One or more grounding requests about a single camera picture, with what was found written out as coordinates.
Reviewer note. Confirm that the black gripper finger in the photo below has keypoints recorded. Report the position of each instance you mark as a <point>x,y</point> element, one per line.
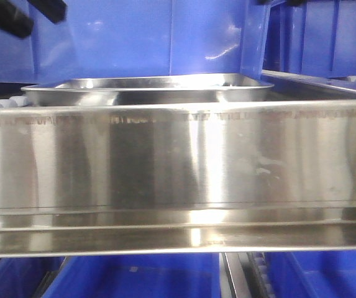
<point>53,10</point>
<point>14,21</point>

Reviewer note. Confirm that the silver tray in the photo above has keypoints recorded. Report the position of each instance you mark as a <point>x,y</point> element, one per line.
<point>176,89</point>

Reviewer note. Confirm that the large blue bin upper centre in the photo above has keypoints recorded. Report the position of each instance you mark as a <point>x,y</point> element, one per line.
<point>99,39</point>

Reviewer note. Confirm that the white roller track left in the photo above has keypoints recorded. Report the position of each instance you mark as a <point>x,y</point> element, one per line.
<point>15,101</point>

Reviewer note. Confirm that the stainless steel shelf front panel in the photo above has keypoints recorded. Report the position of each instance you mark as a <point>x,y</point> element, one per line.
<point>251,176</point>

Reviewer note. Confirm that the blue bin lower left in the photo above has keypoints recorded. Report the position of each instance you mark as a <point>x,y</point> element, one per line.
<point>21,277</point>

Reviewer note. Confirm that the blue crate upper right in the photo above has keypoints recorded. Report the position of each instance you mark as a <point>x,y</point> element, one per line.
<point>316,38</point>

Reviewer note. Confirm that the blue bin lower centre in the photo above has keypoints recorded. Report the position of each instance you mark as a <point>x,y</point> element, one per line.
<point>152,275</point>

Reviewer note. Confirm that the blue bin lower right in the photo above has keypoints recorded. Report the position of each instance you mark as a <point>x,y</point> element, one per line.
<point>312,273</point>

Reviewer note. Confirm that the lower roller track rail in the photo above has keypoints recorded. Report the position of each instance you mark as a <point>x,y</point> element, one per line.
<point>244,275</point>

